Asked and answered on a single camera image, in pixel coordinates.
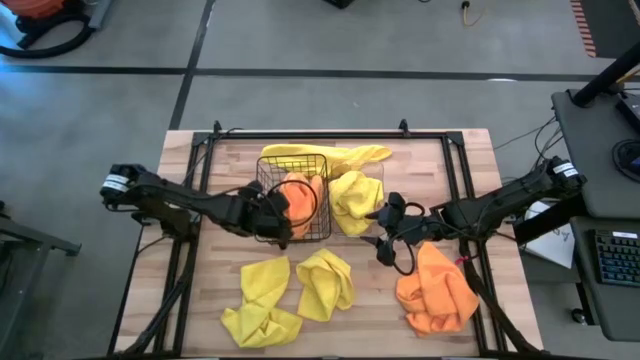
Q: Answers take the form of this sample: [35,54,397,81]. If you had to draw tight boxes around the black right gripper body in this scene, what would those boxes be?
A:
[397,211,447,247]

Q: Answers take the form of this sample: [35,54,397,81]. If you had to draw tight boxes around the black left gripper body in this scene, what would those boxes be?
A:
[237,180,295,243]

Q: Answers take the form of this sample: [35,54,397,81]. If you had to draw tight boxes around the orange microfiber towel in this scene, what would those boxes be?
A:
[394,241,481,338]
[280,171,326,241]

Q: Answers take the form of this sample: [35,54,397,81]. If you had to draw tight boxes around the yellow microfiber towel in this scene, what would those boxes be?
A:
[295,247,358,323]
[219,255,305,350]
[327,169,386,238]
[260,143,394,176]

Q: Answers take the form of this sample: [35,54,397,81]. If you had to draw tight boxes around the clear plastic bin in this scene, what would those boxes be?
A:
[326,158,390,239]

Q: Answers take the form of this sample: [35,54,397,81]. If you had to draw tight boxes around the white paper sheet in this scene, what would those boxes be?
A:
[523,199,577,271]

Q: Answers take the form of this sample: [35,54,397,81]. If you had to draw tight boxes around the grey desk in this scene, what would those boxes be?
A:
[568,215,640,343]
[550,88,640,221]

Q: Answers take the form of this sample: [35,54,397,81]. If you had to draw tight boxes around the black keyboard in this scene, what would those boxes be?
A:
[593,228,640,290]

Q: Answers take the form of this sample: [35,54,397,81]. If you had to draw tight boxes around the grey lower desk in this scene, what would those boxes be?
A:
[568,215,640,343]

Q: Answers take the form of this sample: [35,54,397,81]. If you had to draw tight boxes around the round black pad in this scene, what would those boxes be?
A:
[611,138,640,183]

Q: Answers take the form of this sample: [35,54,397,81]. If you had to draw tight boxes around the black pole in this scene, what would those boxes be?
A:
[570,41,640,109]

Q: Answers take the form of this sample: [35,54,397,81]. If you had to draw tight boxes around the dark floor mat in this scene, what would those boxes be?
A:
[569,0,640,60]

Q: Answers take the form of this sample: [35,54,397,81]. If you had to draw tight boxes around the orange shop vacuum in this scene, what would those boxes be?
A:
[13,0,67,21]

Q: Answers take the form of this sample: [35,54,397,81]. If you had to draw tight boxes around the right gripper cable loop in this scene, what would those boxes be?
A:
[391,201,426,277]

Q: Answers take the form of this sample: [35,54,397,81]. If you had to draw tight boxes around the gripper cable loop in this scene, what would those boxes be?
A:
[391,201,426,277]
[266,178,321,230]

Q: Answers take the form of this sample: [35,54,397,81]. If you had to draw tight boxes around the black wire basket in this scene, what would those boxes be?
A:
[254,152,334,245]

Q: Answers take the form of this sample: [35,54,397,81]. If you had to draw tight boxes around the left gripper cable loop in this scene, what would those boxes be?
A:
[266,178,321,230]

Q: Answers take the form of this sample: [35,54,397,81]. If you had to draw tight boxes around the black metal table frame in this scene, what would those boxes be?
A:
[106,118,542,360]

